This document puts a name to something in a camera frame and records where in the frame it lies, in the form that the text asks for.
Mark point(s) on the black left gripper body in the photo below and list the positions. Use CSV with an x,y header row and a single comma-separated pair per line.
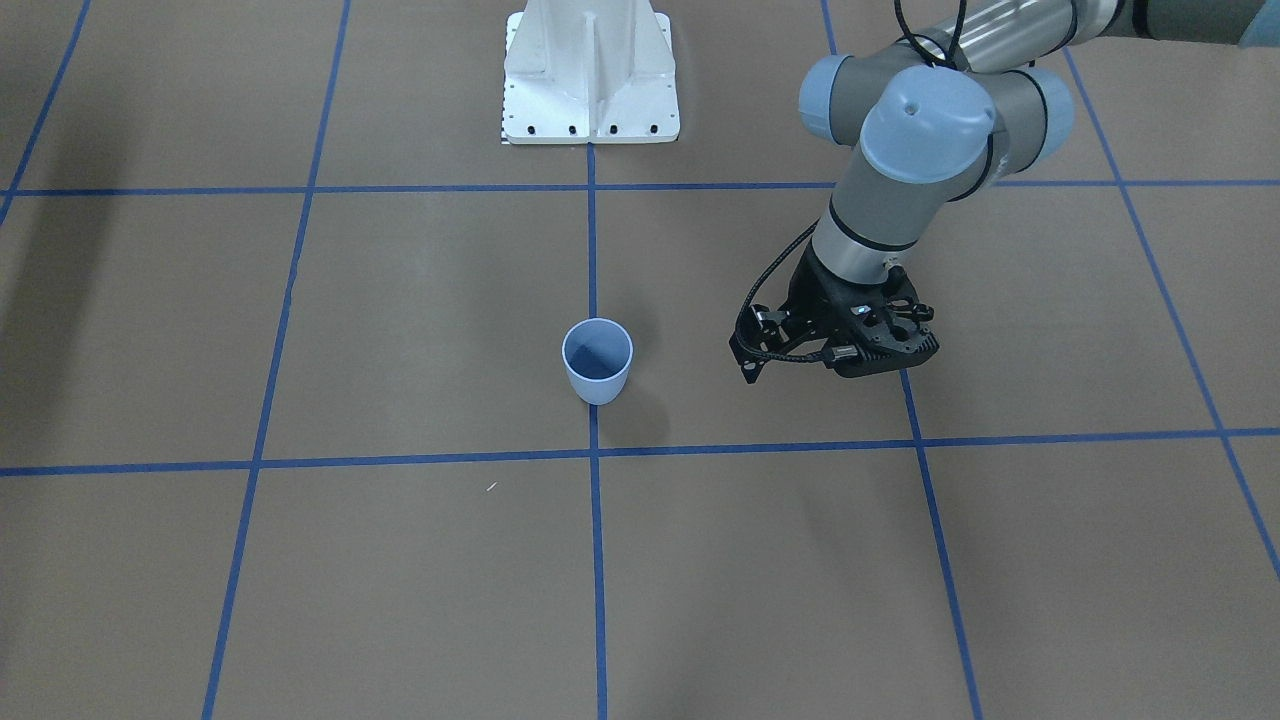
x,y
808,291

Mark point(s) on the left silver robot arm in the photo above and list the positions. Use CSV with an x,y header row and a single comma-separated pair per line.
x,y
935,118

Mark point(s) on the blue plastic cup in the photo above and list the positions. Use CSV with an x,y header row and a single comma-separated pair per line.
x,y
597,354

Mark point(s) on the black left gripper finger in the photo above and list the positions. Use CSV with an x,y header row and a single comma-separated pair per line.
x,y
748,352

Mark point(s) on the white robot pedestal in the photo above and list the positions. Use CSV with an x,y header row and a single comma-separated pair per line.
x,y
579,72

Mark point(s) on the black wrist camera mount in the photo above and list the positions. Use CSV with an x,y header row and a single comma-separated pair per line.
x,y
908,340

